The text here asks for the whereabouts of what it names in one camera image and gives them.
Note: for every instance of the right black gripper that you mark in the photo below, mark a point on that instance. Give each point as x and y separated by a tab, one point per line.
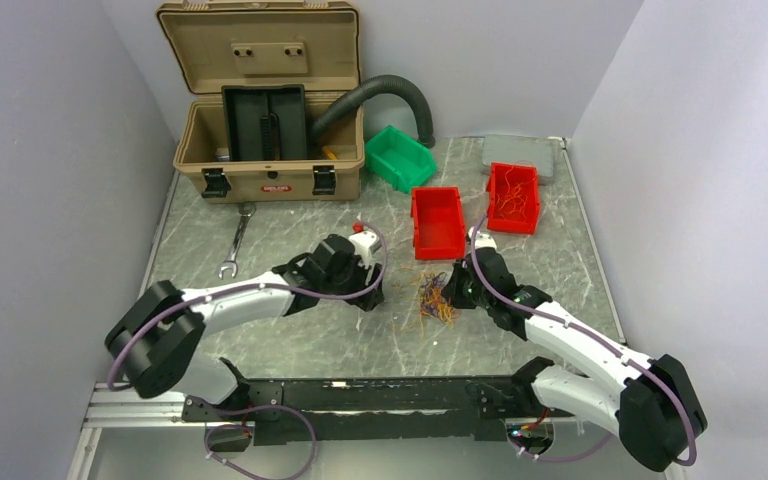
451	291

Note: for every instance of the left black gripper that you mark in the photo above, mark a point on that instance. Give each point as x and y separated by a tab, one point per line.
371	300

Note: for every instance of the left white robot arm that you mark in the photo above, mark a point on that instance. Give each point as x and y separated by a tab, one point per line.
154	345

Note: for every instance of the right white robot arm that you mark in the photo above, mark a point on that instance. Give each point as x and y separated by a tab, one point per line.
648	404

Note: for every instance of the left red plastic bin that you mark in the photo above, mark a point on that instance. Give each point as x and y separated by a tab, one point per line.
438	223

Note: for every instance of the red plastic bin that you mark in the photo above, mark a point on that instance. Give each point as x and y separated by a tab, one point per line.
438	223
514	201

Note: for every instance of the right red plastic bin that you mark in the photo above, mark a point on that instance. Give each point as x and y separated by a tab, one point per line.
514	201

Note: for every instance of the green plastic bin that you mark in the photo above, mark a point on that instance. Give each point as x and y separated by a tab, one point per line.
399	160

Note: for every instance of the silver combination wrench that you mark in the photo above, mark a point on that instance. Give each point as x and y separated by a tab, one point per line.
229	267

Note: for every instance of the black toolbox tray insert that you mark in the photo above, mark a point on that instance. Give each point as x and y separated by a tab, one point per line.
266	123

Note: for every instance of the tan plastic toolbox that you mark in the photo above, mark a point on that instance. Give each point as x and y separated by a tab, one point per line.
261	72

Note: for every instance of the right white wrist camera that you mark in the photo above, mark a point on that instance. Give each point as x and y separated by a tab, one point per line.
480	240

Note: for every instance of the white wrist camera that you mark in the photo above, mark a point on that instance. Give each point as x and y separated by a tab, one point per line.
480	240
366	243

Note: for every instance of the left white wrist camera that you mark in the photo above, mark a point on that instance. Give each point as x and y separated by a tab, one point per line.
366	243

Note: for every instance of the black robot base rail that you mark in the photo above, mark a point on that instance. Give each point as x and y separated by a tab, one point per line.
280	411

